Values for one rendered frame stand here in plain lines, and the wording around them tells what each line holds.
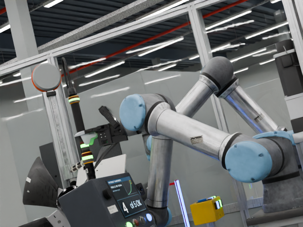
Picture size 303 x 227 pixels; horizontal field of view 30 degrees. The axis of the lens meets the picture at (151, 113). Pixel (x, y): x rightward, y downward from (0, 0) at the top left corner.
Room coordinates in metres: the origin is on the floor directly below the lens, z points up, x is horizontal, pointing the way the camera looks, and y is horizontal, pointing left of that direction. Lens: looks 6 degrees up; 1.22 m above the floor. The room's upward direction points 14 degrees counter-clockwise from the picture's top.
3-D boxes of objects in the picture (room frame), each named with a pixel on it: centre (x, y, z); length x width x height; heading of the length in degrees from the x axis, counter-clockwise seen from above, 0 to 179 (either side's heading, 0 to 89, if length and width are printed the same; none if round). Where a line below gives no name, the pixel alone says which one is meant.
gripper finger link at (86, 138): (2.29, 0.28, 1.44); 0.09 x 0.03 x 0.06; 90
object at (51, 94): (2.97, 0.49, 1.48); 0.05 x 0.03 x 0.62; 107
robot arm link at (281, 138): (1.74, -0.33, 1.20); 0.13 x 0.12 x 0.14; 144
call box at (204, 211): (2.49, -0.14, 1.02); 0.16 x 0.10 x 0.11; 162
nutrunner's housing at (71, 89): (2.32, 0.30, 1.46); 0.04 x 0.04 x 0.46
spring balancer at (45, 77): (3.01, 0.51, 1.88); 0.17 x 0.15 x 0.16; 72
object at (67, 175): (2.92, 0.48, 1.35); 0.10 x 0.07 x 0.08; 17
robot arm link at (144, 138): (2.26, 0.02, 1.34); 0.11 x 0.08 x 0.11; 6
